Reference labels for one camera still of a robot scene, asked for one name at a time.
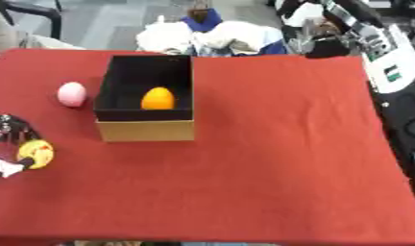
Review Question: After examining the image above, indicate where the cardboard box with black inside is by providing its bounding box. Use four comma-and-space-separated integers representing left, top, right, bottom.
91, 54, 198, 143

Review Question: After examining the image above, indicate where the pink egg-shaped toy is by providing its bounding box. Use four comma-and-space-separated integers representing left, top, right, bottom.
56, 81, 88, 108

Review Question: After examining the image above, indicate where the white and blue bag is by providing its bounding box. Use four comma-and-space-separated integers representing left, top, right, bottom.
134, 7, 290, 58

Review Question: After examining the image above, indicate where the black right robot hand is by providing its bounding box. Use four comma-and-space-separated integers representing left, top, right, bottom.
303, 36, 353, 60

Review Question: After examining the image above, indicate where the orange egg-shaped toy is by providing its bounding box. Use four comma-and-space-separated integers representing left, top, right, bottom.
138, 86, 178, 111

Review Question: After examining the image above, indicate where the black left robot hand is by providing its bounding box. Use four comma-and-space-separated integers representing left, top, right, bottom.
0, 112, 43, 179

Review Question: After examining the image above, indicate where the yellow round toy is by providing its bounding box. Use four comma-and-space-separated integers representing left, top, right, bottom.
15, 138, 57, 170

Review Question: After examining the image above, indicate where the black chair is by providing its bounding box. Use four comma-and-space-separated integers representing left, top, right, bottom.
0, 0, 65, 40

